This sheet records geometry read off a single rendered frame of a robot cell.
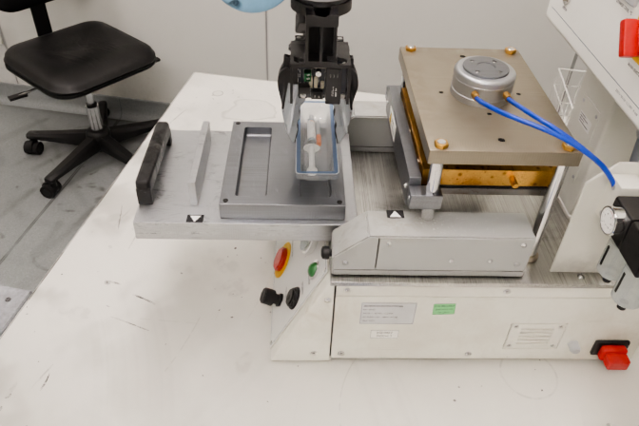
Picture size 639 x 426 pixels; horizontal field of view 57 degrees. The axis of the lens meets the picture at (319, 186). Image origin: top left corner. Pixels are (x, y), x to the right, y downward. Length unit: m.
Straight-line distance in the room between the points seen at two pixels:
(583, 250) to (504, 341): 0.18
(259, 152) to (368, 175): 0.18
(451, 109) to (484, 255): 0.19
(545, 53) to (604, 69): 1.64
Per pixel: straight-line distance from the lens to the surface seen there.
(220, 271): 1.02
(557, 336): 0.93
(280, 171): 0.82
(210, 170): 0.87
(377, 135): 0.96
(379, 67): 2.44
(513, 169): 0.77
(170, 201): 0.83
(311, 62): 0.68
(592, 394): 0.97
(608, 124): 0.85
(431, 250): 0.75
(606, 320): 0.93
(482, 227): 0.77
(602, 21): 0.82
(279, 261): 0.96
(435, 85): 0.82
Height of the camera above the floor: 1.49
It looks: 39 degrees down
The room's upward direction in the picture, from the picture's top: 3 degrees clockwise
